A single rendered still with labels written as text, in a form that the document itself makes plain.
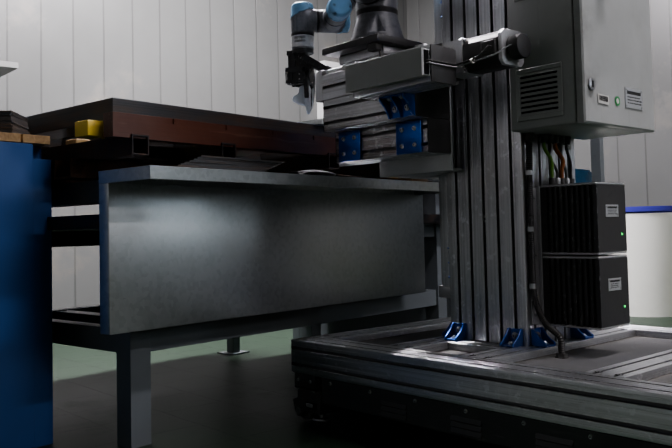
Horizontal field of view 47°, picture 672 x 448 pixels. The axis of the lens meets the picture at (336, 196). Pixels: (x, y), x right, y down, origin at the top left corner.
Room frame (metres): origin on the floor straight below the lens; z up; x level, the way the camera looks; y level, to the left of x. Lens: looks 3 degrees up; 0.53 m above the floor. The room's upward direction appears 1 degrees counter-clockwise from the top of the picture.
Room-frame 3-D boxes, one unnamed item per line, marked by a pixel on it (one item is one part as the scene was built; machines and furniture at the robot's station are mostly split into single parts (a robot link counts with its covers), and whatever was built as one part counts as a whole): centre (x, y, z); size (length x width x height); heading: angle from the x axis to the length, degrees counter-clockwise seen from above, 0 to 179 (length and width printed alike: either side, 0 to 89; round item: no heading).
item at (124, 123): (2.46, 0.02, 0.80); 1.62 x 0.04 x 0.06; 140
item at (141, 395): (1.97, 0.52, 0.34); 0.06 x 0.06 x 0.68; 50
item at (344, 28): (2.50, 0.00, 1.22); 0.11 x 0.11 x 0.08; 8
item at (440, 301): (3.04, -0.38, 0.34); 0.06 x 0.06 x 0.68; 50
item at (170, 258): (2.29, 0.12, 0.48); 1.30 x 0.04 x 0.35; 140
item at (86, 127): (1.91, 0.61, 0.79); 0.06 x 0.05 x 0.04; 50
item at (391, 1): (2.12, -0.12, 1.20); 0.13 x 0.12 x 0.14; 157
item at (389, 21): (2.13, -0.13, 1.09); 0.15 x 0.15 x 0.10
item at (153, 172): (2.23, 0.06, 0.67); 1.30 x 0.20 x 0.03; 140
